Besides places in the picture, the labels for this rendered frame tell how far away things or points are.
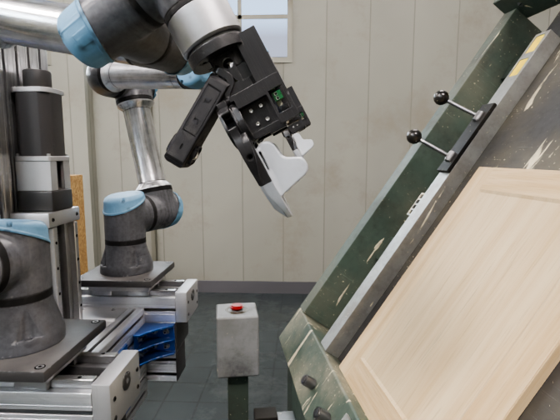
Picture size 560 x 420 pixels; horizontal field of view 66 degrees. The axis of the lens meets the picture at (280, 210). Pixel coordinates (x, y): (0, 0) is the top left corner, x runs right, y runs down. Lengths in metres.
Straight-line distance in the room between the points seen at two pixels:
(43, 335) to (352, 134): 3.63
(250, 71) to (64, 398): 0.64
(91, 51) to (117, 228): 0.78
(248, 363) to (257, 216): 3.03
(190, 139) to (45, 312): 0.50
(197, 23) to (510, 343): 0.61
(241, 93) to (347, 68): 3.80
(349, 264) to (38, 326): 0.83
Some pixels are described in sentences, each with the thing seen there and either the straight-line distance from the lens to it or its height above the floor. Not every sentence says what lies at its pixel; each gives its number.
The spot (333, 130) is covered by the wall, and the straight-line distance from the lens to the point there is 4.19.
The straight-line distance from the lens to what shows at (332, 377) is 1.01.
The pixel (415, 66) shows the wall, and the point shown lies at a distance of 4.38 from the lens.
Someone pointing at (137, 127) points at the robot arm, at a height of 1.47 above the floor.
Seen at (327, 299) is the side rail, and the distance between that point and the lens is 1.33.
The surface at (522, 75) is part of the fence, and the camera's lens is 1.23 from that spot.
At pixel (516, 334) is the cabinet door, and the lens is 0.75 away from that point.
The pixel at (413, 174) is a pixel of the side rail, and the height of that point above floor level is 1.32.
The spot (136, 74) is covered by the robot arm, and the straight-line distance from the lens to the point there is 1.26.
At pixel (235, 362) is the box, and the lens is 1.30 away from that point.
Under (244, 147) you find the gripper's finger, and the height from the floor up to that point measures 1.39.
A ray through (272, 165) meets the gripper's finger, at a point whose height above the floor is 1.37.
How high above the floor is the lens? 1.38
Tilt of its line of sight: 7 degrees down
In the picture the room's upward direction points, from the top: straight up
